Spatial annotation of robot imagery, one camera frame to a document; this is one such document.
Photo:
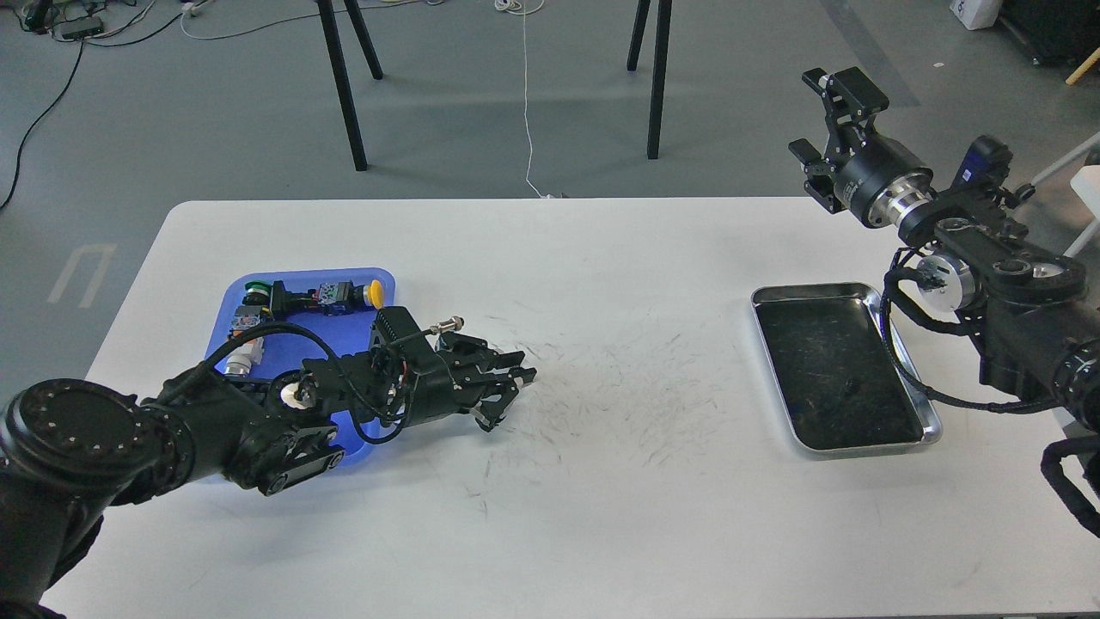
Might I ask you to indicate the yellow push button switch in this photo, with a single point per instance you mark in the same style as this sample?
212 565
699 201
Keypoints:
330 299

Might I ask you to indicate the black tripod legs right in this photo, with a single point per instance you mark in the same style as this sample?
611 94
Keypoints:
660 66

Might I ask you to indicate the silver metal tray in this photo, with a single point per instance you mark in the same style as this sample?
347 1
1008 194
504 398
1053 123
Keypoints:
842 394

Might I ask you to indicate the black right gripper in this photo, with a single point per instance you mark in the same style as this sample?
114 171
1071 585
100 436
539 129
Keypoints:
883 181

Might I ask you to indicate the white chair frame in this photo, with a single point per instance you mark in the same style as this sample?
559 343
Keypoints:
1085 183

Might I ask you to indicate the silver industrial part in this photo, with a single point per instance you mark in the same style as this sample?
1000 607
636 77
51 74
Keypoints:
241 361

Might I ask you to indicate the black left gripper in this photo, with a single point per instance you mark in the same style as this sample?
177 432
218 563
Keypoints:
460 373

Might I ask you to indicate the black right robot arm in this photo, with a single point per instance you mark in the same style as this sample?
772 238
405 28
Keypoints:
966 268

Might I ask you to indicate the green push button switch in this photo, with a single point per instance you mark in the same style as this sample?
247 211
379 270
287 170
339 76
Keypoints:
257 293

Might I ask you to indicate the blue plastic tray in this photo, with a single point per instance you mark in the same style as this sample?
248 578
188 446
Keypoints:
345 334

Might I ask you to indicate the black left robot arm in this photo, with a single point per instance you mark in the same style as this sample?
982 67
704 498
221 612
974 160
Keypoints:
72 449

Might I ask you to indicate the black tripod legs left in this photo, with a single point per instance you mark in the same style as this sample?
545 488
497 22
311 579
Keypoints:
336 55

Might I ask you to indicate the white box on floor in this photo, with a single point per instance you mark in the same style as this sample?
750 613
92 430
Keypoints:
976 14

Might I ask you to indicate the black tripod legs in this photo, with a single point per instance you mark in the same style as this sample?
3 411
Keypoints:
660 66
336 55

